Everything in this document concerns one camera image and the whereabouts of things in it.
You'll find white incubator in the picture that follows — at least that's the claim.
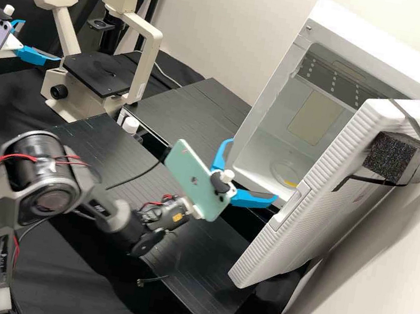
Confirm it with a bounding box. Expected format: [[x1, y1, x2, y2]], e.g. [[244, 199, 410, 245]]
[[222, 0, 420, 234]]

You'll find white-capped bottle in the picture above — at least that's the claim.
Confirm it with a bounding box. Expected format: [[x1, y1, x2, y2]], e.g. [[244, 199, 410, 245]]
[[121, 117, 143, 139]]

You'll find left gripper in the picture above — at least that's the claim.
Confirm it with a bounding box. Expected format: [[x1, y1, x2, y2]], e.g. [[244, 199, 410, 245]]
[[0, 15, 67, 73]]

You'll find cream microscope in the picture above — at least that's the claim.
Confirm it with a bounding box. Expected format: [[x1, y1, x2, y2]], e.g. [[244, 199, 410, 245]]
[[10, 0, 170, 135]]

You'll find black platform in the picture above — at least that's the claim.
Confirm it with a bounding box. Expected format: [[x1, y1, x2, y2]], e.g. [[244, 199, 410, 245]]
[[19, 105, 290, 314], [115, 63, 257, 162]]

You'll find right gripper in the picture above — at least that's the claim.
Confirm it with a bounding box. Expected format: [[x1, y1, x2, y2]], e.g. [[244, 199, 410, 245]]
[[178, 131, 288, 232]]

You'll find right wrist camera phone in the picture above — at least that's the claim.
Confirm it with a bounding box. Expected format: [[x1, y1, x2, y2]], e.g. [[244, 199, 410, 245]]
[[154, 136, 243, 226]]

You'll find black cable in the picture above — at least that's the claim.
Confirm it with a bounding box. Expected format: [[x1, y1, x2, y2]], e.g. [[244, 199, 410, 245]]
[[105, 148, 168, 201], [135, 269, 170, 293]]

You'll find white cable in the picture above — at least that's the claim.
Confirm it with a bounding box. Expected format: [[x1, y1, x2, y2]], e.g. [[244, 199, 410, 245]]
[[153, 64, 186, 89]]

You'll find incubator door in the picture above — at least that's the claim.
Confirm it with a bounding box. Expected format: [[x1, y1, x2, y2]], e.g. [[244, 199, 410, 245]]
[[225, 67, 420, 314]]

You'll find petri dish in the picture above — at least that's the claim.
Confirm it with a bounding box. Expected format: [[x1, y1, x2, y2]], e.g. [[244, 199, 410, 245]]
[[267, 158, 307, 190]]

